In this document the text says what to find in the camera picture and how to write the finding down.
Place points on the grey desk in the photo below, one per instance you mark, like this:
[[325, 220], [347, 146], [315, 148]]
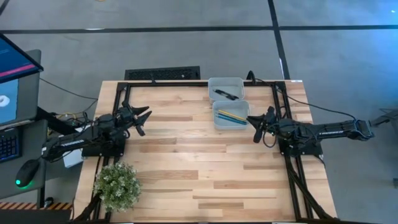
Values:
[[9, 183]]

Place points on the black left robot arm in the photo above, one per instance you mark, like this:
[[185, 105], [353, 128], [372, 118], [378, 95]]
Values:
[[77, 140]]

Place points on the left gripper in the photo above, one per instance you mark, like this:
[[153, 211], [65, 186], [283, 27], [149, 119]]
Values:
[[130, 116]]

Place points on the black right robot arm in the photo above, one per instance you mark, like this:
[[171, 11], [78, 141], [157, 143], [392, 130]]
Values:
[[335, 129]]

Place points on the white plastic bin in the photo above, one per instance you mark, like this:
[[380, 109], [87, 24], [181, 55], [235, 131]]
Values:
[[227, 83], [231, 126]]

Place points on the black computer mouse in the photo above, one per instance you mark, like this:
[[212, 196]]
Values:
[[27, 172]]

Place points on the black floor stand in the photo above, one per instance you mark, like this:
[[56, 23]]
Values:
[[385, 118]]

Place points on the black power strip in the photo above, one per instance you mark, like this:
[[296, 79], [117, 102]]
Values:
[[161, 73]]

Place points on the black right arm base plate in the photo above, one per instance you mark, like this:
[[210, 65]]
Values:
[[311, 151]]

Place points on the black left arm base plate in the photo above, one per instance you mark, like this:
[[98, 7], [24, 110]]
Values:
[[93, 153]]

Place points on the black aluminium table frame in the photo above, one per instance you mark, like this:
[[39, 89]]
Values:
[[174, 84]]

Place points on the black backlit keyboard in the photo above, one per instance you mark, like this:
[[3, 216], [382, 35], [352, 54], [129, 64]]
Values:
[[9, 144]]

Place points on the white printed box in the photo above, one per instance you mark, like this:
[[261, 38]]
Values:
[[73, 161]]

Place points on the tilted blue-screen monitor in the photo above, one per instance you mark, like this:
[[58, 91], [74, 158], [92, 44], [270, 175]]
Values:
[[15, 62]]

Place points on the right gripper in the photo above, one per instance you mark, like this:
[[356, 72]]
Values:
[[269, 119]]

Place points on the grey-framed computer monitor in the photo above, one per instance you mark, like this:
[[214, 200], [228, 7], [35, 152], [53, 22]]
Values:
[[26, 99]]

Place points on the yellow pencil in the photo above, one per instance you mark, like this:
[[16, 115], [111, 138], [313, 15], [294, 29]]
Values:
[[231, 114]]

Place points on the green potted plant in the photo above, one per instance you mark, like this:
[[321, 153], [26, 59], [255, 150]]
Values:
[[117, 186]]

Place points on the thick matte black pen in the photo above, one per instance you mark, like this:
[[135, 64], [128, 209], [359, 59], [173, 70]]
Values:
[[226, 94]]

